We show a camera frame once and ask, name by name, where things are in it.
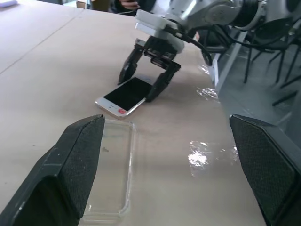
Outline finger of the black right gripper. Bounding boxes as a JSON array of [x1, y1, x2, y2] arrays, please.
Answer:
[[117, 47, 144, 86], [145, 63, 181, 104]]

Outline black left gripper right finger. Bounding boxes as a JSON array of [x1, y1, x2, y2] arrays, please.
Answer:
[[229, 114, 301, 226]]

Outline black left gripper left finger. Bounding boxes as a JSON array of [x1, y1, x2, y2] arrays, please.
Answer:
[[0, 114, 106, 226]]

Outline white smartphone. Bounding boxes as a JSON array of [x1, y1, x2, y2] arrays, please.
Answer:
[[95, 77, 153, 118]]

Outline clear plastic phone case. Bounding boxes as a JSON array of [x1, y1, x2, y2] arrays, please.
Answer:
[[79, 119, 137, 225]]

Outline clear tape patch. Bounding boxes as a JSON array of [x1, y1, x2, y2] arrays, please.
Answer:
[[195, 86, 220, 102], [187, 139, 240, 178]]

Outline person in dark clothes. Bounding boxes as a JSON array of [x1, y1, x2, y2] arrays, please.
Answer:
[[114, 0, 142, 15]]

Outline brown cardboard box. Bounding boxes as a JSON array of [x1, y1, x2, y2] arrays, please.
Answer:
[[76, 0, 95, 10]]

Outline black chair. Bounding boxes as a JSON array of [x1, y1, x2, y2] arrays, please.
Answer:
[[243, 16, 301, 83]]

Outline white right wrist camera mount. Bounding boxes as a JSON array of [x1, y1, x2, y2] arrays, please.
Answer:
[[135, 9, 185, 55]]

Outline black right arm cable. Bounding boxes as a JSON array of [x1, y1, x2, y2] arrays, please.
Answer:
[[164, 24, 214, 68]]

